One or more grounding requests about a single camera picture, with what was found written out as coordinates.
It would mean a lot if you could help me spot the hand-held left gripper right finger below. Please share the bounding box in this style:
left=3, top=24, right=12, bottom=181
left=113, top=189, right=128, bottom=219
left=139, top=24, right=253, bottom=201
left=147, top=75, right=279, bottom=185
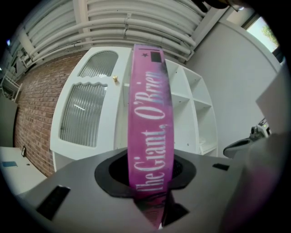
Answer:
left=169, top=156, right=197, bottom=189

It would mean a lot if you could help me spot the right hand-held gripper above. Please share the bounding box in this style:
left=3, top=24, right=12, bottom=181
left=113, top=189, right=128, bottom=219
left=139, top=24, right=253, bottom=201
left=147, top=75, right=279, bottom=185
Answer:
left=223, top=117, right=273, bottom=159

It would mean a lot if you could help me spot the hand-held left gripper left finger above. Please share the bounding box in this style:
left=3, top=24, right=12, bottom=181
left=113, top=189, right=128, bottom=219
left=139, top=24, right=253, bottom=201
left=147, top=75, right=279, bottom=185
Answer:
left=94, top=149, right=137, bottom=198

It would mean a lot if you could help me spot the pink book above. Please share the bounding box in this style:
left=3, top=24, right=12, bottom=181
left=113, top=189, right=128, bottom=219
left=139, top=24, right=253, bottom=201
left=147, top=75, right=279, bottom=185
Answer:
left=126, top=43, right=176, bottom=229

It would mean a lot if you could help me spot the white desk with hutch shelves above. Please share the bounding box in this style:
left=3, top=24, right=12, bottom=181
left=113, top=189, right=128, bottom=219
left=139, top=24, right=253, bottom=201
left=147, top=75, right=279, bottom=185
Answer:
left=50, top=46, right=219, bottom=175

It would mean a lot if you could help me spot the white ribbed glass cabinet door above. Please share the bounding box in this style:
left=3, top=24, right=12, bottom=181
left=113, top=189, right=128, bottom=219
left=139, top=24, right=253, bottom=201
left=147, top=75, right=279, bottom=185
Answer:
left=50, top=46, right=133, bottom=152

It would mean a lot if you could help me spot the white side table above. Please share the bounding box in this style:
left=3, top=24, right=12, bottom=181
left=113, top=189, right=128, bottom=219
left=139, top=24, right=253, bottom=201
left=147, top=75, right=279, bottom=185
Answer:
left=0, top=145, right=50, bottom=197

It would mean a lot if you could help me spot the grey partition board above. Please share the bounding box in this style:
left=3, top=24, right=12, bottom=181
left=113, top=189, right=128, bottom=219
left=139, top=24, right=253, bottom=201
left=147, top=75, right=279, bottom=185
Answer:
left=0, top=95, right=19, bottom=149

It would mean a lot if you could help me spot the window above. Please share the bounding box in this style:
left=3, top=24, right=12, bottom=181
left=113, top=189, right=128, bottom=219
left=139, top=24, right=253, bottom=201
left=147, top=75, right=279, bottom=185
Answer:
left=246, top=15, right=281, bottom=53

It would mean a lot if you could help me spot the white metal rack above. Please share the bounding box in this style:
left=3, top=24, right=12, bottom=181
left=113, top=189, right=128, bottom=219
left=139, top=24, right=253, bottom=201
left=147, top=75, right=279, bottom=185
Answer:
left=0, top=74, right=24, bottom=102

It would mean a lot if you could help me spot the bundle of white ceiling pipes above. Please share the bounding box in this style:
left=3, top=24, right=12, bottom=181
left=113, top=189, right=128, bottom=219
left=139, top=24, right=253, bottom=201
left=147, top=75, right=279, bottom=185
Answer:
left=13, top=0, right=210, bottom=69

